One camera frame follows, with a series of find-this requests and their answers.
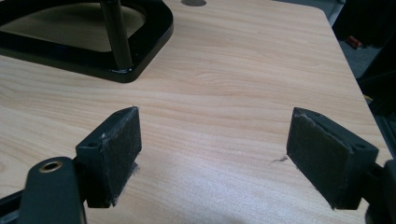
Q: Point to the small red object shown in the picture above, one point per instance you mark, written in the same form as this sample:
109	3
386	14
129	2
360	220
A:
355	42

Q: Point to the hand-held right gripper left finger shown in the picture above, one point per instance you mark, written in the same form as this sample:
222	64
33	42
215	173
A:
116	155

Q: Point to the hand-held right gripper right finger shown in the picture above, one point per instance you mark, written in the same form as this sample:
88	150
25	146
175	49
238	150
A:
323	158

